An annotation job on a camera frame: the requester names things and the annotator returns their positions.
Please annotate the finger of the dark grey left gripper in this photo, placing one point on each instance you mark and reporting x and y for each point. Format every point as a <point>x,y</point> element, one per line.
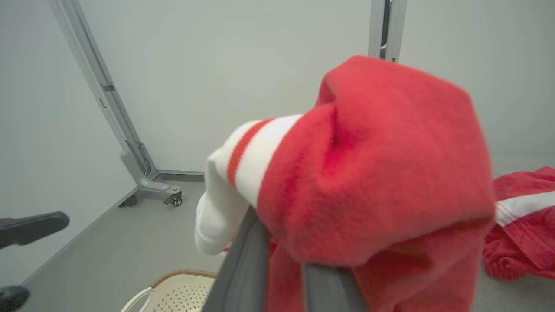
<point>30,227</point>
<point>12,298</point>

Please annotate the red cloth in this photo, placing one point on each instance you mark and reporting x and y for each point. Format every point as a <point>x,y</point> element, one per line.
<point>373,173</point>

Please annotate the dark round partition foot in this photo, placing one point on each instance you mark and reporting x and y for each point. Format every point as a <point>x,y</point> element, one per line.
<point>128,200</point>

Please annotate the grey partition post with foot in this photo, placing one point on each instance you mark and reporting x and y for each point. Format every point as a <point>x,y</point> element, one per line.
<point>93,73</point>

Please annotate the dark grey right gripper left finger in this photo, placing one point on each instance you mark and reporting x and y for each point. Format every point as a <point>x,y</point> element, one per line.
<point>243,268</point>

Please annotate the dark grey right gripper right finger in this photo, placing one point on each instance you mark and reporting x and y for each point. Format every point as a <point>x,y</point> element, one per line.
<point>331,290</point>

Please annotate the small black caster wheel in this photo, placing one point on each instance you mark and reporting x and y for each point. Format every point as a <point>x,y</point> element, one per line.
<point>174,200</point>

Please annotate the grey metal foot bracket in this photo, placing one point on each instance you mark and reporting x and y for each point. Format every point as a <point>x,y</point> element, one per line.
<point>147,182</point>

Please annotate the grey partition base rail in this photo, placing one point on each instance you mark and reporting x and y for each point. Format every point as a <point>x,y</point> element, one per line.
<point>182,175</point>

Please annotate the plain grey partition post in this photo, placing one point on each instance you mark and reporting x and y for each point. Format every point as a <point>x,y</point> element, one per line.
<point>387,26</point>

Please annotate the white laundry basket brown rim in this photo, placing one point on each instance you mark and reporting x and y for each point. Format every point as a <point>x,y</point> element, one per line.
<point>182,292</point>

